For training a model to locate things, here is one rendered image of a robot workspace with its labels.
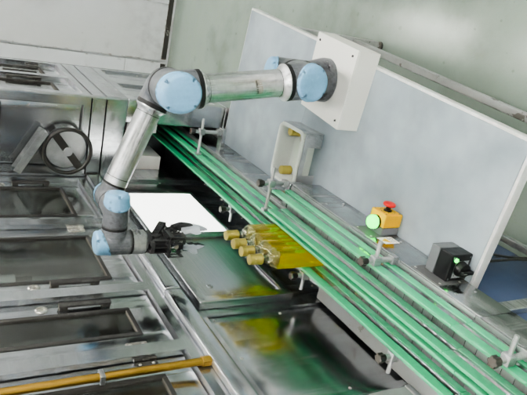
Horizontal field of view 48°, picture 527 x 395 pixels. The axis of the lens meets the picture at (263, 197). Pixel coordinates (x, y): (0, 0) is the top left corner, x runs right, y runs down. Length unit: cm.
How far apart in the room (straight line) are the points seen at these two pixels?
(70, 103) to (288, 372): 154
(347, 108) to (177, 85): 62
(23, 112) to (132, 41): 303
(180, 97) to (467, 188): 83
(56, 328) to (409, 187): 111
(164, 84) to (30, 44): 379
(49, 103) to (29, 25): 275
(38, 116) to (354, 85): 136
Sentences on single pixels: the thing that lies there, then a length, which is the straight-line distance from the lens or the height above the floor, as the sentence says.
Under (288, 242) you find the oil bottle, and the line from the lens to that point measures 196.
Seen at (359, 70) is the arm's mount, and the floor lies 82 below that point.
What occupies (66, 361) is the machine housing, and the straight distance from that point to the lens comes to 157.
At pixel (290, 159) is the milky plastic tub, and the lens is 235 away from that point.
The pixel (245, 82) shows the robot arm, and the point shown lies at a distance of 176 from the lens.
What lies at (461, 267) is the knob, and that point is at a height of 81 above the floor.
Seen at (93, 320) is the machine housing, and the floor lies 162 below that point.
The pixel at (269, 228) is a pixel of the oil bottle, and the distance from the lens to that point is 203.
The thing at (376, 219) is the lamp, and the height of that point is 84.
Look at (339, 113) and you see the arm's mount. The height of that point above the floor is 84.
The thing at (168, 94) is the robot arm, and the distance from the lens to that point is 166.
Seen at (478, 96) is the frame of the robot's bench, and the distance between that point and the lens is 243.
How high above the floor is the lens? 207
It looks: 31 degrees down
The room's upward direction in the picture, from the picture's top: 90 degrees counter-clockwise
